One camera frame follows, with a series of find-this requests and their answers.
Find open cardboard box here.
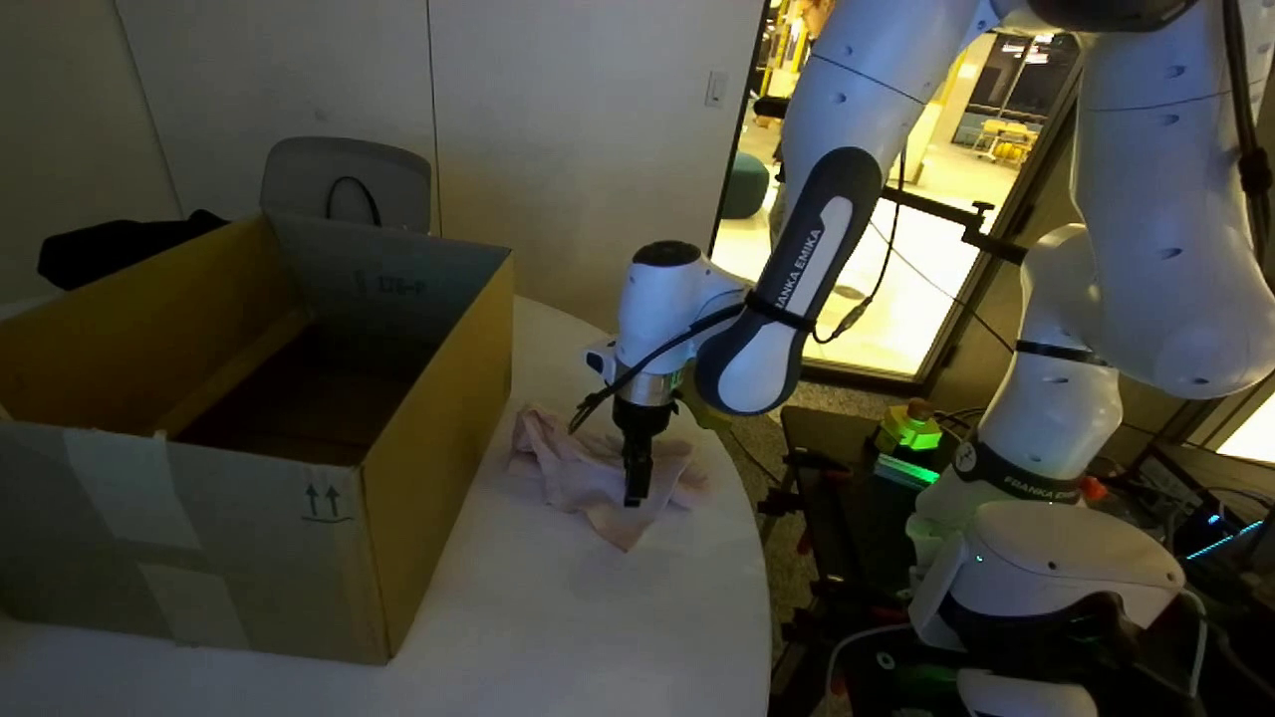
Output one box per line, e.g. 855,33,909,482
0,209,517,670

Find white domed base housing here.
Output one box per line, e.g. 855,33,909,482
909,499,1191,656

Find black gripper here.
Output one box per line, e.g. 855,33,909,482
610,394,669,512

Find teal round pouf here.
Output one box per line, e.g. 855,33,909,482
718,152,774,221

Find black robot cart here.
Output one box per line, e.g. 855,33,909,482
763,403,1275,717

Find green lit control box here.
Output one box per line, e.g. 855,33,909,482
870,406,951,492

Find peach cloth shirt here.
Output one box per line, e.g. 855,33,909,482
507,403,718,559

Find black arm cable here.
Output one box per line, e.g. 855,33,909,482
566,146,909,438

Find grey chair backrest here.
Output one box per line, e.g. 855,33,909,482
257,134,438,237

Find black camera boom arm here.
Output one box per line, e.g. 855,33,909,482
874,178,1031,265

